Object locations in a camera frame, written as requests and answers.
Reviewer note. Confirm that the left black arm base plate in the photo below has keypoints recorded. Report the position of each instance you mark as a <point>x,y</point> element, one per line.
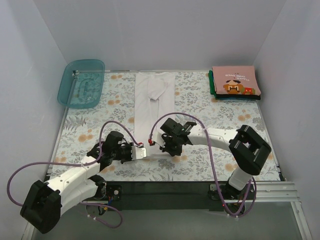
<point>111,192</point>

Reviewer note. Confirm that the floral table mat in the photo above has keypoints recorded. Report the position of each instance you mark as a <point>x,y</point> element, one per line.
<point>115,112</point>

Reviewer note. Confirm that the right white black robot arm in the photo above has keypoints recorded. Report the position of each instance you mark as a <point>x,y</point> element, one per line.
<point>248,148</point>

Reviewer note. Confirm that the white t shirt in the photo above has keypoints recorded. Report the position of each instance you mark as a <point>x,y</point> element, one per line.
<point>154,96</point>

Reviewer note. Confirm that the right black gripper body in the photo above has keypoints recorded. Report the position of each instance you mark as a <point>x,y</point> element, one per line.
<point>169,144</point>

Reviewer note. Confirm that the teal plastic basket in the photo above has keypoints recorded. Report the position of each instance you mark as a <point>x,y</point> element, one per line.
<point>82,84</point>

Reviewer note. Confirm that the green folded t shirt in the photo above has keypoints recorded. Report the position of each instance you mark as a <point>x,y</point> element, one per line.
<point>211,83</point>

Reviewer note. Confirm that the black folded t shirt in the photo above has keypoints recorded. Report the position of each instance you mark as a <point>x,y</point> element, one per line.
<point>236,97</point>

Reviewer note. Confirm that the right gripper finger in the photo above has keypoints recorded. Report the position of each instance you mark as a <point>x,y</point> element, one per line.
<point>175,152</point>
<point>165,149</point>

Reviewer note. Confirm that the aluminium frame rail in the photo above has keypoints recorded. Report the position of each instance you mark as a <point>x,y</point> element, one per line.
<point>183,210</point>

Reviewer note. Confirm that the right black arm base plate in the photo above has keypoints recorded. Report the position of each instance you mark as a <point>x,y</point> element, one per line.
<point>229,193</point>

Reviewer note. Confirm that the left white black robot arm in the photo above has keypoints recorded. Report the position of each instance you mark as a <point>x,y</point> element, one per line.
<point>47,201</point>

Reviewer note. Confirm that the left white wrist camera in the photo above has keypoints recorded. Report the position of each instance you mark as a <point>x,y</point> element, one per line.
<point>138,152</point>

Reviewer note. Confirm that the pink folded printed t shirt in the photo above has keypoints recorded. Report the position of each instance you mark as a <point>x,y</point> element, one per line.
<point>235,81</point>

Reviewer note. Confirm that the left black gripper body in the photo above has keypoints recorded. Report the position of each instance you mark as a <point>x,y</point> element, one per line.
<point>126,154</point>

